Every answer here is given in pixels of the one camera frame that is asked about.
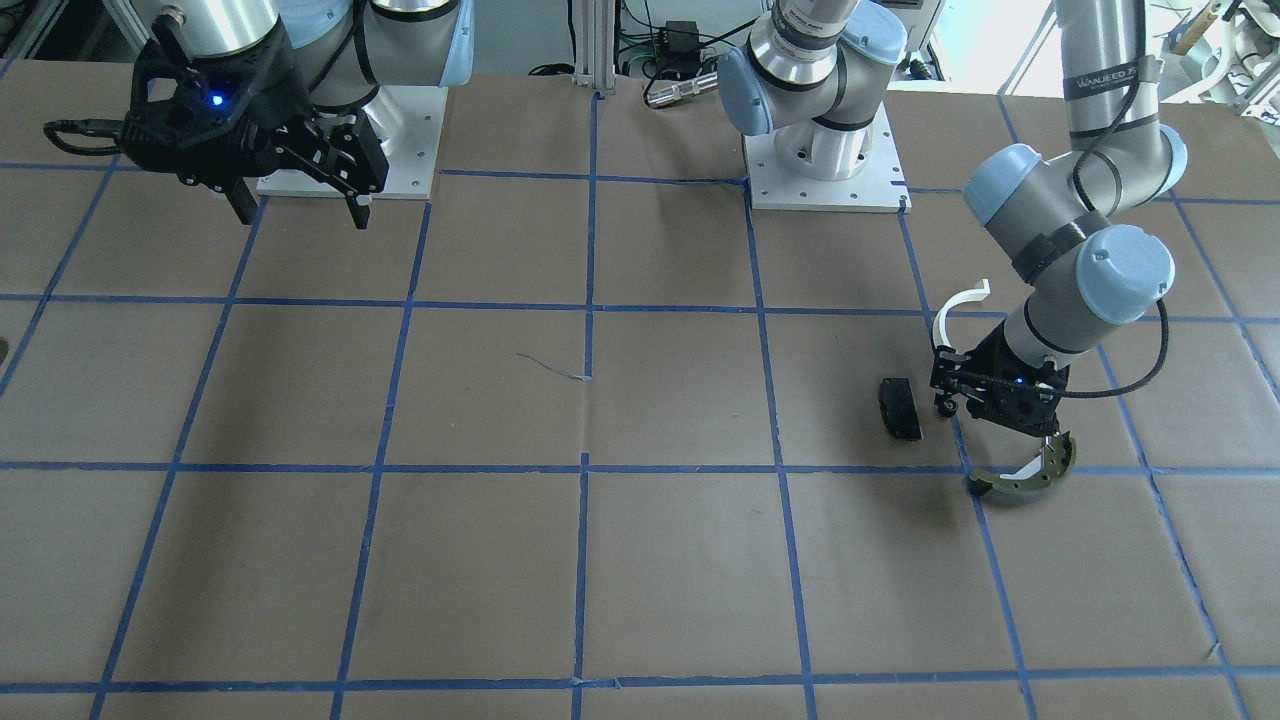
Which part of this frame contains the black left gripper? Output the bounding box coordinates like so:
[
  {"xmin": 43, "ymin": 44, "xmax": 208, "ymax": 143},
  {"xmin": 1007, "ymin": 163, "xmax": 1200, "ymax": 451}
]
[{"xmin": 931, "ymin": 323, "xmax": 1070, "ymax": 437}]

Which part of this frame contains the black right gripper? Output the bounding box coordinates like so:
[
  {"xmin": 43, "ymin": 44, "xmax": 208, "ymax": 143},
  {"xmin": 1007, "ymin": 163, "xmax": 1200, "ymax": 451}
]
[{"xmin": 116, "ymin": 29, "xmax": 389, "ymax": 231}]

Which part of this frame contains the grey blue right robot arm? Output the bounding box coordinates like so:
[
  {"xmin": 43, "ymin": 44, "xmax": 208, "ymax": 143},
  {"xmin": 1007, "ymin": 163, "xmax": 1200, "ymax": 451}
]
[{"xmin": 113, "ymin": 1, "xmax": 474, "ymax": 229}]

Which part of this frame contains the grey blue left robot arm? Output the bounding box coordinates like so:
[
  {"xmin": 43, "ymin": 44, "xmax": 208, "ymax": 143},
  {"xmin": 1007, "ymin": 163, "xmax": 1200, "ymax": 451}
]
[{"xmin": 717, "ymin": 1, "xmax": 1188, "ymax": 437}]

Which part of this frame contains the small black brake pad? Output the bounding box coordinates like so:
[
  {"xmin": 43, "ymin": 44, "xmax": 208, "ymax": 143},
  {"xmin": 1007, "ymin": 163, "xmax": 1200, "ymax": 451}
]
[{"xmin": 877, "ymin": 377, "xmax": 923, "ymax": 442}]

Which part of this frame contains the dark green brake shoe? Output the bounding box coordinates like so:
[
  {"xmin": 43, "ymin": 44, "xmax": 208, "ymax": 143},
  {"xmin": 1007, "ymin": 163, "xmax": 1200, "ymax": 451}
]
[{"xmin": 965, "ymin": 432, "xmax": 1076, "ymax": 506}]

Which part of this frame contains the white curved plastic bracket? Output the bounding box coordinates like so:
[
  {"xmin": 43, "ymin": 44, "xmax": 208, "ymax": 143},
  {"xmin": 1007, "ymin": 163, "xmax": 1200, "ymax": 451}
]
[{"xmin": 932, "ymin": 279, "xmax": 993, "ymax": 351}]

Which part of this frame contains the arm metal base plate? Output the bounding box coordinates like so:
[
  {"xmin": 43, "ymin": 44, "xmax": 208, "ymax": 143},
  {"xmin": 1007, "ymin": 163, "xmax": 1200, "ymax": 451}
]
[
  {"xmin": 742, "ymin": 106, "xmax": 913, "ymax": 213},
  {"xmin": 311, "ymin": 82, "xmax": 449, "ymax": 200}
]

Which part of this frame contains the aluminium frame post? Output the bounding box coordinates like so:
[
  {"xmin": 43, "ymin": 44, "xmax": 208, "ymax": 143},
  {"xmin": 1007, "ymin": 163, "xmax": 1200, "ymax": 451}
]
[{"xmin": 568, "ymin": 0, "xmax": 620, "ymax": 97}]

